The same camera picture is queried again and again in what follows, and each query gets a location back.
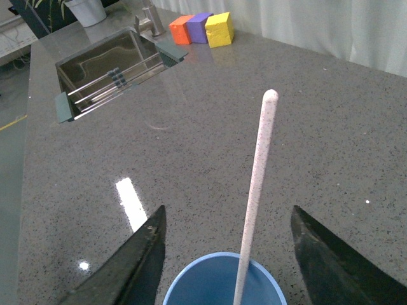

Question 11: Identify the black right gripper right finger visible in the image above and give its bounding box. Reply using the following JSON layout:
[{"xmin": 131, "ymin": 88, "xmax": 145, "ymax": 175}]
[{"xmin": 291, "ymin": 205, "xmax": 406, "ymax": 304}]

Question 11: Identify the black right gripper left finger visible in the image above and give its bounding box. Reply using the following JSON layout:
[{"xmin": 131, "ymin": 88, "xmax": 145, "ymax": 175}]
[{"xmin": 59, "ymin": 205, "xmax": 167, "ymax": 304}]

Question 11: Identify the white speckled chopstick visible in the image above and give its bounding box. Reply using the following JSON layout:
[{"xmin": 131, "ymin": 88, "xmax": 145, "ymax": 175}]
[{"xmin": 233, "ymin": 89, "xmax": 279, "ymax": 304}]

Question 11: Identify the blue plastic cup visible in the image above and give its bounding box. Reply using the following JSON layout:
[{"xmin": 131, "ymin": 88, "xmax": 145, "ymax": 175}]
[{"xmin": 163, "ymin": 252, "xmax": 287, "ymax": 305}]

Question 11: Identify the roll-up sink drying rack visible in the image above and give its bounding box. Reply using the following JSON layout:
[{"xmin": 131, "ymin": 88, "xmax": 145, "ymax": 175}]
[{"xmin": 53, "ymin": 41, "xmax": 189, "ymax": 124}]

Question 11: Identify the steel sink basin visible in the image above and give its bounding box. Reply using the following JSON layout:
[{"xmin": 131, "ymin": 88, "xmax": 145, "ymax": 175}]
[{"xmin": 55, "ymin": 26, "xmax": 174, "ymax": 120}]

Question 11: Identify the grey curtain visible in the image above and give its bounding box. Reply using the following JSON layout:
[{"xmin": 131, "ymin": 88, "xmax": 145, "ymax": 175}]
[{"xmin": 155, "ymin": 0, "xmax": 406, "ymax": 76}]

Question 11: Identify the orange foam block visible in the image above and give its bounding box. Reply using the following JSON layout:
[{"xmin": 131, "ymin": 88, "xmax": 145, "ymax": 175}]
[{"xmin": 169, "ymin": 15, "xmax": 193, "ymax": 45}]

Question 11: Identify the steel faucet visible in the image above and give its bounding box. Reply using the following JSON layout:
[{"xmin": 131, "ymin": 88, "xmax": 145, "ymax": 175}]
[{"xmin": 134, "ymin": 0, "xmax": 166, "ymax": 37}]

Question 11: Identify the purple foam block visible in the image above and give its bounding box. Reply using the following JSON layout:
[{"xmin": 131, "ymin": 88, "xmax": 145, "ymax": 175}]
[{"xmin": 186, "ymin": 12, "xmax": 214, "ymax": 44}]

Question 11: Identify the yellow foam block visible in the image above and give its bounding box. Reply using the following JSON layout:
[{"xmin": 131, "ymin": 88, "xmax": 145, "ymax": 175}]
[{"xmin": 205, "ymin": 12, "xmax": 235, "ymax": 48}]

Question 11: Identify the white plant pot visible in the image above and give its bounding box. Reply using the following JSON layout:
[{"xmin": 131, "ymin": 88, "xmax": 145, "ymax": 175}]
[{"xmin": 64, "ymin": 0, "xmax": 107, "ymax": 27}]

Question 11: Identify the green plant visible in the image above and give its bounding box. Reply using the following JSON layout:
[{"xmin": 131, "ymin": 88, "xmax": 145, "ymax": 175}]
[{"xmin": 25, "ymin": 0, "xmax": 77, "ymax": 33}]

